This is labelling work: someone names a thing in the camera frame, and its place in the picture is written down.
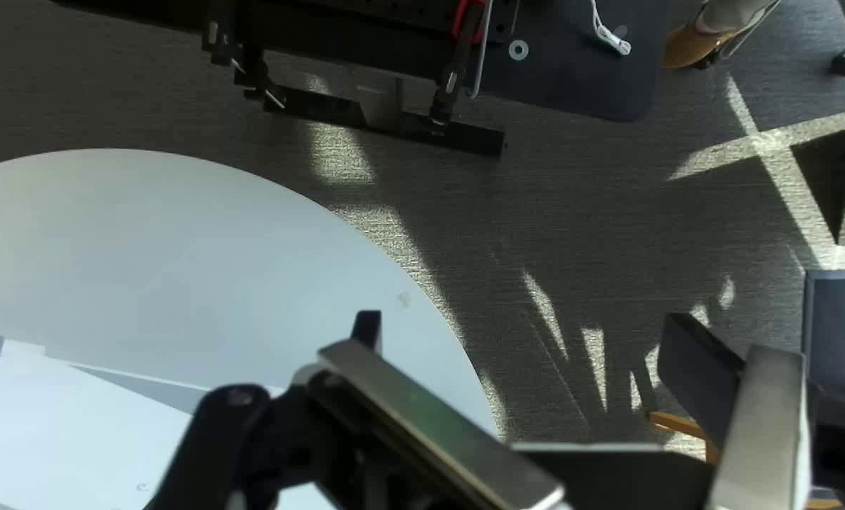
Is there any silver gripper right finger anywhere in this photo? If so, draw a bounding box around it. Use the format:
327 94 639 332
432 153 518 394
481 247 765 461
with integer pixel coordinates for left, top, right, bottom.
654 308 813 510

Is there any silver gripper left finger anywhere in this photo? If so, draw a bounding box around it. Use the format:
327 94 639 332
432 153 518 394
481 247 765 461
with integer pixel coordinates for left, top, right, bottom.
290 308 571 510

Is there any white toy kitchen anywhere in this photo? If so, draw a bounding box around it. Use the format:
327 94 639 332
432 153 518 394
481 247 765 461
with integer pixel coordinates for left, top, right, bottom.
0 329 283 510

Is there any grey flat panel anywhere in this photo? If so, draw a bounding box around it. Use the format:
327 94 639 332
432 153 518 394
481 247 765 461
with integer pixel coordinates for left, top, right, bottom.
799 265 845 398

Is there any black equipment cart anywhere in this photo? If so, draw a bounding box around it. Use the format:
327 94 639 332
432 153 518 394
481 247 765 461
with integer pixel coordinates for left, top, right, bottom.
52 0 673 160

